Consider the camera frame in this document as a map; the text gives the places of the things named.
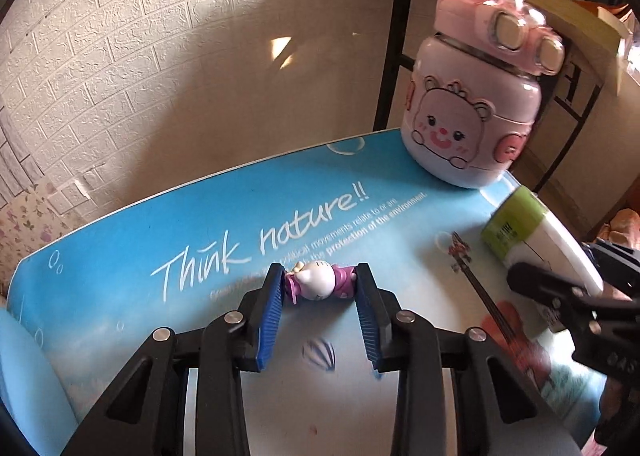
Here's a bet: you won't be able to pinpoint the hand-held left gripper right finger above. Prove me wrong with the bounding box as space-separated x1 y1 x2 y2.
352 263 563 456

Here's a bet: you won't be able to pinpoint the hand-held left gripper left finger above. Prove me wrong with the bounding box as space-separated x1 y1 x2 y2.
75 262 291 456

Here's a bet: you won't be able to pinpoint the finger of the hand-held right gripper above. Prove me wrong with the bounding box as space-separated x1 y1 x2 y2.
582 239 640 294
506 262 631 332

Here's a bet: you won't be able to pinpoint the white tube with green cap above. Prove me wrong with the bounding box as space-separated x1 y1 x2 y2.
481 185 606 334

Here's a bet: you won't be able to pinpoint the pink cat toy figure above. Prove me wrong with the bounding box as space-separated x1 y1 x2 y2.
284 260 357 306

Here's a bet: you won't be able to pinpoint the light blue plastic basin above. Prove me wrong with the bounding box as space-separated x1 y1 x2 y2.
0 309 79 437

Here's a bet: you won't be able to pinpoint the pink bear water bottle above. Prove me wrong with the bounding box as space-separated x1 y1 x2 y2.
401 0 567 188

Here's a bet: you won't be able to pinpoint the wooden side table black legs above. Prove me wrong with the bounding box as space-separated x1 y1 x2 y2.
318 0 636 217

